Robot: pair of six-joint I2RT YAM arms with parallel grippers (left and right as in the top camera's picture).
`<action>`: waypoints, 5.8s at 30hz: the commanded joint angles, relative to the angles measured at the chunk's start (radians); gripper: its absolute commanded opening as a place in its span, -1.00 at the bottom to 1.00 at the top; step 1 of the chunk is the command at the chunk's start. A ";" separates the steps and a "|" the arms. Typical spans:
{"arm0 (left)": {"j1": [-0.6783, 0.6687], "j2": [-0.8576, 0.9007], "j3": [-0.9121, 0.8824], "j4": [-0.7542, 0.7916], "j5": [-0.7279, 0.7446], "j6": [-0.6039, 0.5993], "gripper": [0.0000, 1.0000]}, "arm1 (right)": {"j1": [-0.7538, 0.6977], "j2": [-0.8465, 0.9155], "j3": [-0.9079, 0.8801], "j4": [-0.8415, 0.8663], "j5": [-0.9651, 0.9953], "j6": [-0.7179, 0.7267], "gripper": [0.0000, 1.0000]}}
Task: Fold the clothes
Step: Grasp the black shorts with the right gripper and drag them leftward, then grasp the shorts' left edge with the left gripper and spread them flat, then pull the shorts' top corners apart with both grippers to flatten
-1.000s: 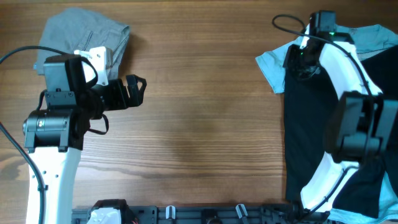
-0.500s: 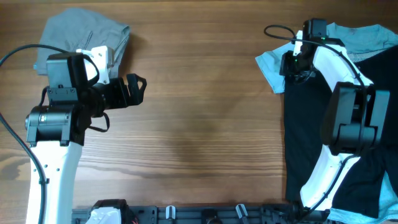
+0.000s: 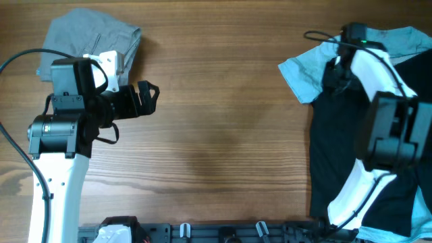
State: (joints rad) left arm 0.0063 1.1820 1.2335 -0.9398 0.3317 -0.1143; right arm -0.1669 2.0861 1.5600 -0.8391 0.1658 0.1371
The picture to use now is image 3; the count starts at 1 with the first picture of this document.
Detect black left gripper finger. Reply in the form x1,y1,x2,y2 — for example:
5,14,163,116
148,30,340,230
138,81,151,115
148,82,160,113

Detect black shorts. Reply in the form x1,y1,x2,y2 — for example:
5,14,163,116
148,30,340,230
309,61,431,237

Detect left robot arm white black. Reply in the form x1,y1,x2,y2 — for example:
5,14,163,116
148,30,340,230
28,57,160,242

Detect folded grey shirt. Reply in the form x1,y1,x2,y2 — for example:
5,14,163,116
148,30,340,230
43,8,141,85

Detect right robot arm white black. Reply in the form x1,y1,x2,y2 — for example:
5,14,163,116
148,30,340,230
327,22,431,232

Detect light blue t-shirt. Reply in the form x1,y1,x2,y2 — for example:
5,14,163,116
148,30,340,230
278,26,431,242

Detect black mounting rail base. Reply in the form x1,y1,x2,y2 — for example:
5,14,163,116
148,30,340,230
77,215,358,243

